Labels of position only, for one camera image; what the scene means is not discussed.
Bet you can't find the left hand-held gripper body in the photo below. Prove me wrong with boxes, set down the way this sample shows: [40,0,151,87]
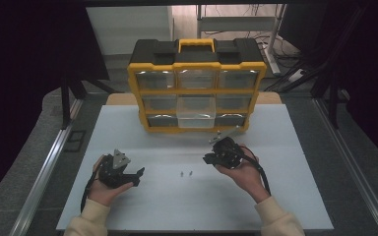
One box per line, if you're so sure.
[97,148,132,190]

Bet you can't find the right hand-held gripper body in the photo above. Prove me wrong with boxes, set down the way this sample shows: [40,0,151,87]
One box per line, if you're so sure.
[209,126,244,170]

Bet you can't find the clear plastic organizer drawer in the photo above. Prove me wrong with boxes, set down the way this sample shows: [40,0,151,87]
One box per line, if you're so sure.
[175,95,218,129]

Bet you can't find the yellow black parts organizer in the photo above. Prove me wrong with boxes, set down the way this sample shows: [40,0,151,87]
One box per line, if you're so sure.
[126,37,268,134]

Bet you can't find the person's left hand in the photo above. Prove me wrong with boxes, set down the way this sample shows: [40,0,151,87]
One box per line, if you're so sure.
[88,158,135,207]

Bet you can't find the person's right hand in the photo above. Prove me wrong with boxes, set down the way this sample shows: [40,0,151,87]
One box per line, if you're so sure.
[215,153,272,205]

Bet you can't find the black metal stand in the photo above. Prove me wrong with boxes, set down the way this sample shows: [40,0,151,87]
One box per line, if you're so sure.
[59,73,122,131]
[310,73,342,130]

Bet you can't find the grid of clear drawers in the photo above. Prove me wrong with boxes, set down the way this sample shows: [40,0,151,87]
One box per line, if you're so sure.
[134,69,260,128]

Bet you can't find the white power strip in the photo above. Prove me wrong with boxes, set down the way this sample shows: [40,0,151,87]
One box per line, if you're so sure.
[287,68,307,84]

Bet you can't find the dark curtain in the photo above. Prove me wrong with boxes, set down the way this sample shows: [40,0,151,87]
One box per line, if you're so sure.
[0,0,110,210]
[277,0,378,165]

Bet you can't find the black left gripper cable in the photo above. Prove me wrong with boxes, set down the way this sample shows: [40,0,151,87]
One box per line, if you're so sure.
[80,168,101,214]

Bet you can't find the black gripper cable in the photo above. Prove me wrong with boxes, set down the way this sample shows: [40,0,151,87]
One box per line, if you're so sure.
[80,168,101,214]
[237,146,273,197]

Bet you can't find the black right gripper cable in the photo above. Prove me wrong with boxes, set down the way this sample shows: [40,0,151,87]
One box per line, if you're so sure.
[237,146,273,197]

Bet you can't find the aluminium rail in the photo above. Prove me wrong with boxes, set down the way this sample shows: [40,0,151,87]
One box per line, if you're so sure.
[312,97,378,236]
[9,97,84,236]

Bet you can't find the black floor cables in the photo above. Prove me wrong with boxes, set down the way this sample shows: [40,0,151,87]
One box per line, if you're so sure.
[254,30,313,93]

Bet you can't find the white metal desk frame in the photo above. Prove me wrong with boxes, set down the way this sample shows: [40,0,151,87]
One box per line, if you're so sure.
[196,4,283,77]

